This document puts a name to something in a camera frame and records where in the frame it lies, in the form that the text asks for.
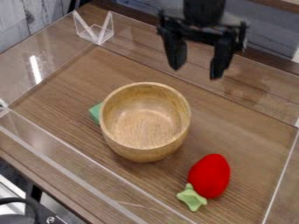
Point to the clear acrylic corner bracket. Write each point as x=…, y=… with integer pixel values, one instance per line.
x=98, y=34

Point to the black table frame bracket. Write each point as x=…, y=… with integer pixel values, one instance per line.
x=43, y=215

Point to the wooden bowl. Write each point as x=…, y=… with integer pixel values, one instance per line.
x=145, y=118

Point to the red plush strawberry toy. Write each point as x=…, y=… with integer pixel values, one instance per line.
x=208, y=181

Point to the green foam block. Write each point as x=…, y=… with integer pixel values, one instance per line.
x=96, y=113

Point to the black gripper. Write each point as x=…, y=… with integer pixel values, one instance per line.
x=202, y=22

